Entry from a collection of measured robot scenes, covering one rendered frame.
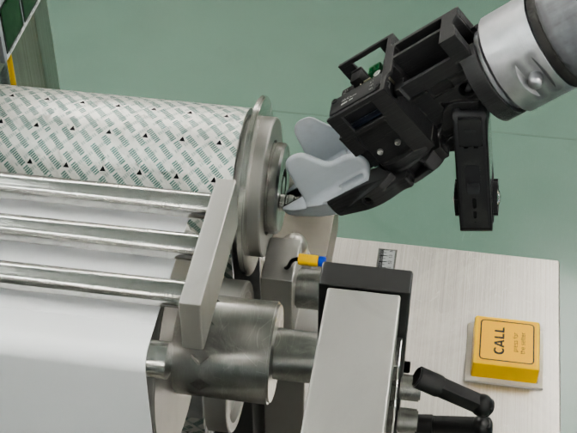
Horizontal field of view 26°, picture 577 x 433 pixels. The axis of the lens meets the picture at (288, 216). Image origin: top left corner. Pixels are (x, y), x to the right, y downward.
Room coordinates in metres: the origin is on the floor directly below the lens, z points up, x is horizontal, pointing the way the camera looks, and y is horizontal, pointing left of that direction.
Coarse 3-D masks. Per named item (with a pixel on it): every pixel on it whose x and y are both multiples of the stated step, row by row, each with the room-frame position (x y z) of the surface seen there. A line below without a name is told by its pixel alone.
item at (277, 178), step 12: (276, 144) 0.78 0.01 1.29; (276, 156) 0.76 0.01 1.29; (288, 156) 0.80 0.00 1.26; (276, 168) 0.75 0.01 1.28; (276, 180) 0.74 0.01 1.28; (288, 180) 0.80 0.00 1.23; (264, 192) 0.74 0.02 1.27; (276, 192) 0.74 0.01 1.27; (264, 204) 0.74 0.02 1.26; (276, 204) 0.74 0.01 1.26; (264, 216) 0.73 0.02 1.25; (276, 216) 0.74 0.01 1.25; (264, 228) 0.74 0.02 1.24; (276, 228) 0.74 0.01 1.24
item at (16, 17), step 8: (8, 0) 1.11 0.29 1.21; (16, 0) 1.14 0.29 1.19; (8, 8) 1.11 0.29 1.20; (16, 8) 1.13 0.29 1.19; (8, 16) 1.11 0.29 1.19; (16, 16) 1.13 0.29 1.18; (8, 24) 1.10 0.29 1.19; (16, 24) 1.12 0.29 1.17; (8, 32) 1.10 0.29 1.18; (16, 32) 1.12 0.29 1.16; (8, 40) 1.10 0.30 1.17; (8, 48) 1.09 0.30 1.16
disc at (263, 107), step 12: (264, 96) 0.81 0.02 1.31; (264, 108) 0.80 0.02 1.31; (252, 120) 0.76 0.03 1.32; (252, 132) 0.75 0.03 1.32; (252, 144) 0.75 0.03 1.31; (240, 180) 0.72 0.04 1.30; (240, 192) 0.71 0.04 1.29; (240, 204) 0.71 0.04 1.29; (240, 216) 0.70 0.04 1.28; (240, 228) 0.70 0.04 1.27; (240, 240) 0.70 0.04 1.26; (240, 252) 0.70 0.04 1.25; (240, 264) 0.70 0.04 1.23; (252, 264) 0.73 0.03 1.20
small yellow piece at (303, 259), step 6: (294, 258) 0.71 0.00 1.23; (300, 258) 0.70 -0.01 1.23; (306, 258) 0.70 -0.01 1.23; (312, 258) 0.70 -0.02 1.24; (318, 258) 0.70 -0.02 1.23; (324, 258) 0.70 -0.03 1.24; (288, 264) 0.71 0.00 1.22; (300, 264) 0.70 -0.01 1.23; (306, 264) 0.70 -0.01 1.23; (312, 264) 0.70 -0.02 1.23; (318, 264) 0.70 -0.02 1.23
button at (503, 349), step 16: (480, 320) 0.92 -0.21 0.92; (496, 320) 0.92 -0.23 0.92; (512, 320) 0.92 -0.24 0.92; (480, 336) 0.90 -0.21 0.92; (496, 336) 0.90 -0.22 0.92; (512, 336) 0.90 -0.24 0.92; (528, 336) 0.90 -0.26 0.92; (480, 352) 0.88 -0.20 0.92; (496, 352) 0.88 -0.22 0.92; (512, 352) 0.88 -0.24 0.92; (528, 352) 0.88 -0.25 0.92; (480, 368) 0.86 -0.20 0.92; (496, 368) 0.86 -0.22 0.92; (512, 368) 0.86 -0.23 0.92; (528, 368) 0.86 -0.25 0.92
